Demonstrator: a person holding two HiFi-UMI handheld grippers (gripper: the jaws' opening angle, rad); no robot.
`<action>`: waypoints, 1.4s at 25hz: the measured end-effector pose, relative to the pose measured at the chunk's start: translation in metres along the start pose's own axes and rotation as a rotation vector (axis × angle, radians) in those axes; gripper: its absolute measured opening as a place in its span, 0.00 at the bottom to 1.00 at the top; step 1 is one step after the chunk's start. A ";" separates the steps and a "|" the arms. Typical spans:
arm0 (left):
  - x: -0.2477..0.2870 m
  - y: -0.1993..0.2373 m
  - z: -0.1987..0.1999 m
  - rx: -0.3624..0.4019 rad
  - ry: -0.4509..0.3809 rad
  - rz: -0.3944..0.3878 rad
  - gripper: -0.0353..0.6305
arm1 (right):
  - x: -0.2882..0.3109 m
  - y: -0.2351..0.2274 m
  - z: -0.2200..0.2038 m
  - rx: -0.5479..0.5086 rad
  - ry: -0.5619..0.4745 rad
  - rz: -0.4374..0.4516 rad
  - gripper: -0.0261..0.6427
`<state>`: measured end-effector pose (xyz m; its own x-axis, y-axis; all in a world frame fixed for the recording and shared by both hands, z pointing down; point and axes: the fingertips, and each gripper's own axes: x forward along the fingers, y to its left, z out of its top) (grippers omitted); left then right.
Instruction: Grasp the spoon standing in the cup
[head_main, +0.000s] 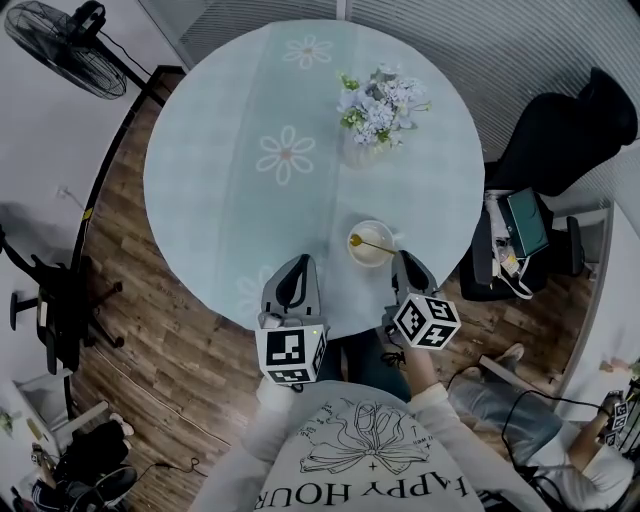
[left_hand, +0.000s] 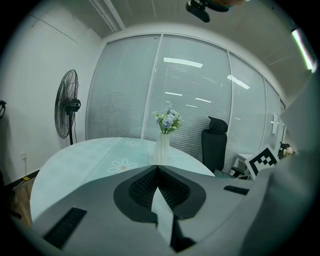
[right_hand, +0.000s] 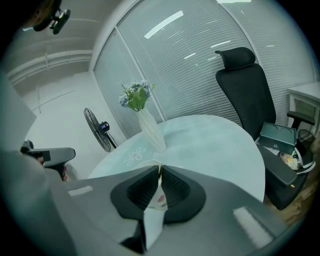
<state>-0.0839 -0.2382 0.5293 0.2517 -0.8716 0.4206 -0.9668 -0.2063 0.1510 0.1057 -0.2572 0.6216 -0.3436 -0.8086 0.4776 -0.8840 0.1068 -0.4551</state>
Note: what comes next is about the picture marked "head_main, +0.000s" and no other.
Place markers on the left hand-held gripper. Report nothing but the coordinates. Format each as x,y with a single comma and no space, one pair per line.
287,350

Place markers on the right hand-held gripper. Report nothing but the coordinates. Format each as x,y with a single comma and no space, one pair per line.
425,320

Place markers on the white cup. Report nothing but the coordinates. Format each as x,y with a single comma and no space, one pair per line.
372,257

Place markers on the gold spoon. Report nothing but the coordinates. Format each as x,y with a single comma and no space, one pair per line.
356,240

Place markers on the person's right forearm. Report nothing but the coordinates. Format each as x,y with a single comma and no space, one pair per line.
422,372

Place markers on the person's left forearm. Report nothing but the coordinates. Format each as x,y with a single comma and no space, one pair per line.
275,402

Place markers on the black standing fan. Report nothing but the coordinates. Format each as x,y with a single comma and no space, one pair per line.
65,50

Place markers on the person's dark trousers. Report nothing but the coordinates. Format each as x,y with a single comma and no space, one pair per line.
365,365

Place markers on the light blue floral tablecloth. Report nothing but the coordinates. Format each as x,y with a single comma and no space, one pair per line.
225,200

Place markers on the dark green book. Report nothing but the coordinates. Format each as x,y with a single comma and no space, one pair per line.
527,222

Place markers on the white ribbed vase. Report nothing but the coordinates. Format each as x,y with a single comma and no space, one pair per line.
357,155

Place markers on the pale blue flower bouquet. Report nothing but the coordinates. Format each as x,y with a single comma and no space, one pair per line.
380,105

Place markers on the person's white printed sweatshirt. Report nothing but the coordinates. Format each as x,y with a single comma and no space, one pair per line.
370,450

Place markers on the black office chair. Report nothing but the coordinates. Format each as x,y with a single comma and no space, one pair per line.
560,140

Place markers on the black wheeled chair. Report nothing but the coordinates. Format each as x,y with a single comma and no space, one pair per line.
55,300

